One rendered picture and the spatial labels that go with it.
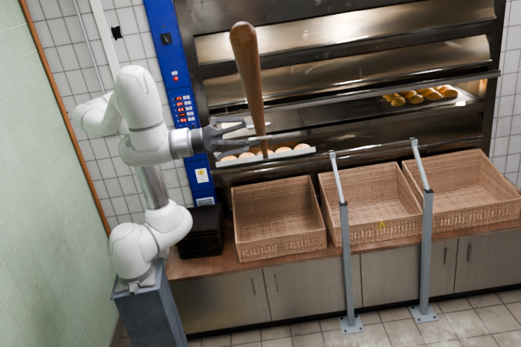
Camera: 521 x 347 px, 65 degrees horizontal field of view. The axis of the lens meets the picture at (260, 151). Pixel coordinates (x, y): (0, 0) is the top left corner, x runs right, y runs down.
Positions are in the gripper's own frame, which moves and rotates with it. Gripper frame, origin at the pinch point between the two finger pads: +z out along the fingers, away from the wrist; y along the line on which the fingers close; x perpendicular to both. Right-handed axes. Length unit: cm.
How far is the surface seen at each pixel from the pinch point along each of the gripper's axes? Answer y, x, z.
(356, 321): 113, -158, 44
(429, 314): 114, -155, 91
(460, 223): 56, -133, 112
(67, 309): 68, -109, -120
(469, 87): -31, -164, 149
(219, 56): -65, -118, -18
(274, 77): -50, -130, 13
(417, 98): -28, -159, 110
